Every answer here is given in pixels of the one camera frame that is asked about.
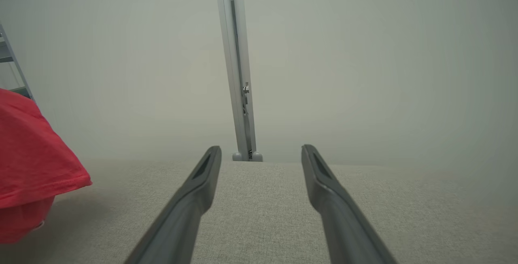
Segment grey metal shelf frame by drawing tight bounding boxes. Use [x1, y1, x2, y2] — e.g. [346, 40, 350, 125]
[0, 23, 37, 102]

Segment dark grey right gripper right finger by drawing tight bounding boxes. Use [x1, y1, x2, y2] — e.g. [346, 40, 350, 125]
[301, 144, 398, 264]

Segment red basketball jersey white sleeves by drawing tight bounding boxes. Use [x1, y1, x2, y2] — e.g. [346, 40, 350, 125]
[0, 88, 93, 244]

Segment grey metal partition post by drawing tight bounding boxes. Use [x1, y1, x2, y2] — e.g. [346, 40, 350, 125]
[214, 0, 263, 162]

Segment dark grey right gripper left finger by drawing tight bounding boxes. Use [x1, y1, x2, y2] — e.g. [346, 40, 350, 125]
[124, 145, 222, 264]

